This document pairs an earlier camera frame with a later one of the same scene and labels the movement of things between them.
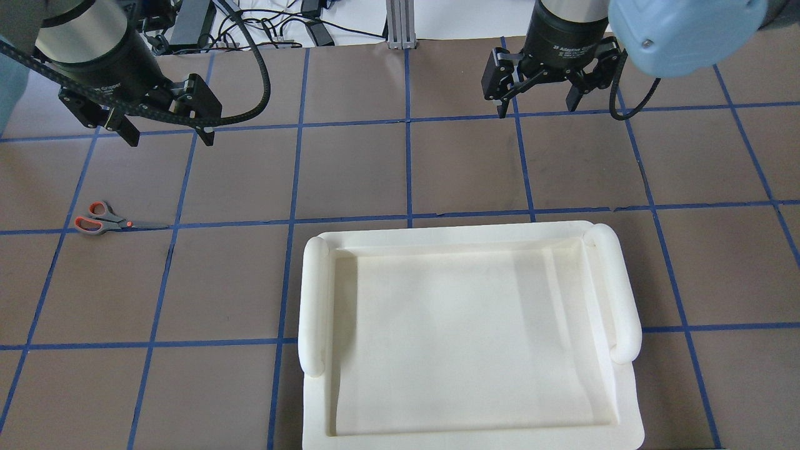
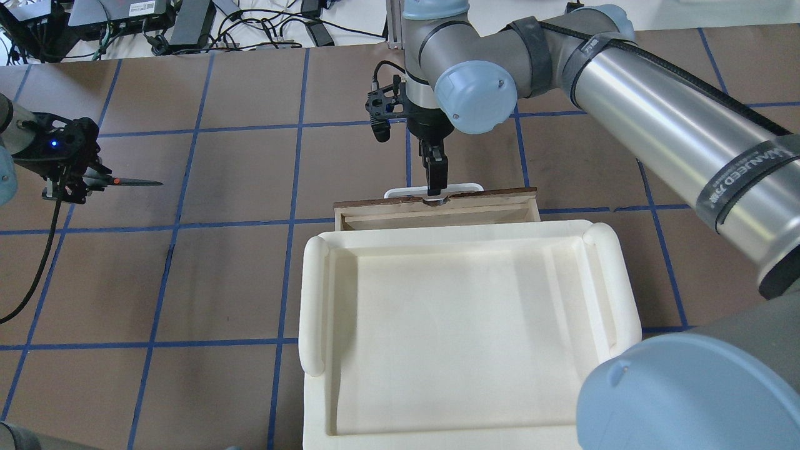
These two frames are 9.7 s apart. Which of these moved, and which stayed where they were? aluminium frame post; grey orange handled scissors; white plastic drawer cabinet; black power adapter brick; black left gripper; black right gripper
Moved: grey orange handled scissors; black right gripper; black left gripper
Stayed: white plastic drawer cabinet; aluminium frame post; black power adapter brick
